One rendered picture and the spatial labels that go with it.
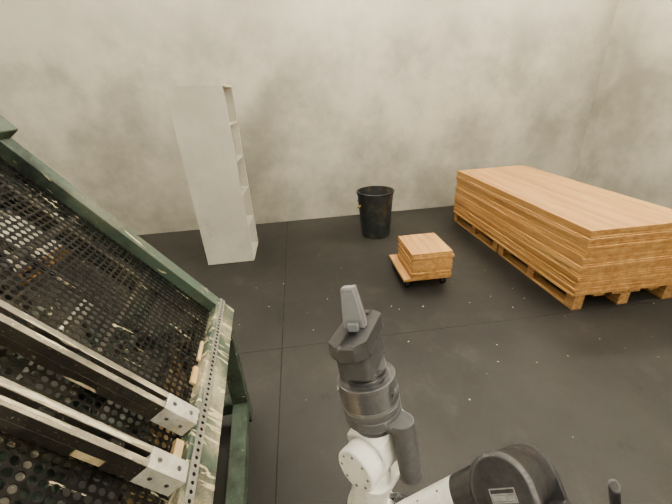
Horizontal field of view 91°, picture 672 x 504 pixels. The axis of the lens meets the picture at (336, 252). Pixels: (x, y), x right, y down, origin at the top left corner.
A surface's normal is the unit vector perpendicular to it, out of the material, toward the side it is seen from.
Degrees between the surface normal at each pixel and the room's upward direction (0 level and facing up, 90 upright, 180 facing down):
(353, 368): 80
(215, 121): 90
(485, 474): 54
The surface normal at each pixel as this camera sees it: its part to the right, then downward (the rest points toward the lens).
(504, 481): -0.68, -0.29
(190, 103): 0.11, 0.42
